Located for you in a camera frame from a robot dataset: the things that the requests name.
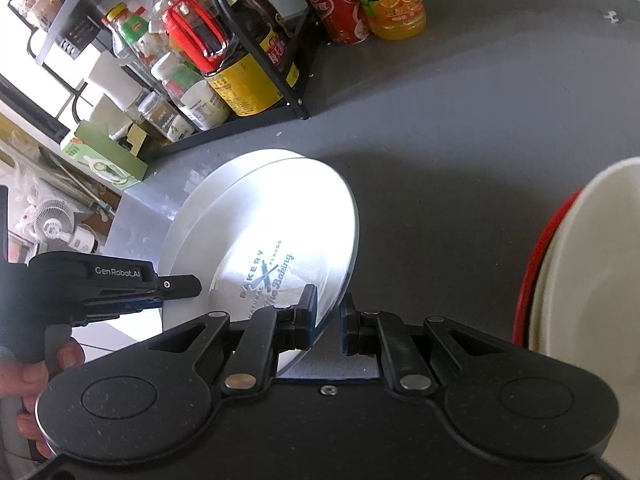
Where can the small white fan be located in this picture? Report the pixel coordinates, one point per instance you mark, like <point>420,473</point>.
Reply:
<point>50,222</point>

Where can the clear plastic clip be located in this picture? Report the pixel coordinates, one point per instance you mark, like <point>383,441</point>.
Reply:
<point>611,16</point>

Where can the person's left hand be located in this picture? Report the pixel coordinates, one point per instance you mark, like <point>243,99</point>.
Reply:
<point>25,377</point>

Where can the small glass spice jar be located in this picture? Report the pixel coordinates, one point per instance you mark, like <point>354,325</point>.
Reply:
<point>162,117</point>

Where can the white printed plate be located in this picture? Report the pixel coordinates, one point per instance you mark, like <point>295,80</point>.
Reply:
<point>210,180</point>
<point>280,225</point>

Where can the red bowl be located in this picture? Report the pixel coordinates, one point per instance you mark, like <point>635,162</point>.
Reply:
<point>530,280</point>

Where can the dark soy sauce bottle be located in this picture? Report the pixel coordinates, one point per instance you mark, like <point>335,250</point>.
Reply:
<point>250,75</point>

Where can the green cardboard box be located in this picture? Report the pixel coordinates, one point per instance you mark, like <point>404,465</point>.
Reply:
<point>105,157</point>

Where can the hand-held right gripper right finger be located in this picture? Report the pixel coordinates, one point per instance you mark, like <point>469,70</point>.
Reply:
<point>347,330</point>

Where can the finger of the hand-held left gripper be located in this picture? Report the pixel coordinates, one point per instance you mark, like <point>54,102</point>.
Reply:
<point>182,285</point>

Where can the red drink can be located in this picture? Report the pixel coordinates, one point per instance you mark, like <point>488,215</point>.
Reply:
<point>342,12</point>

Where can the cream ceramic bowl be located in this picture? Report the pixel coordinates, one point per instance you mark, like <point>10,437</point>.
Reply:
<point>590,260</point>

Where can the yellow capped sauce bottle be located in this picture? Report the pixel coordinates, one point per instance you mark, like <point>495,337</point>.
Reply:
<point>131,27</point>

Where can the black metal spice rack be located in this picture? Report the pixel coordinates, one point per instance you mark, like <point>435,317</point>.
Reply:
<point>299,102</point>

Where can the white-capped spice jar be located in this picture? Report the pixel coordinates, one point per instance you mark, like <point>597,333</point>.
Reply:
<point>192,92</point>

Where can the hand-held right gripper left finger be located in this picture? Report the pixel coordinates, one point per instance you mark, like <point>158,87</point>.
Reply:
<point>311,312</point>

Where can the white plastic cup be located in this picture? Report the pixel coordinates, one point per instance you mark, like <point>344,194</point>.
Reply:
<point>112,80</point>

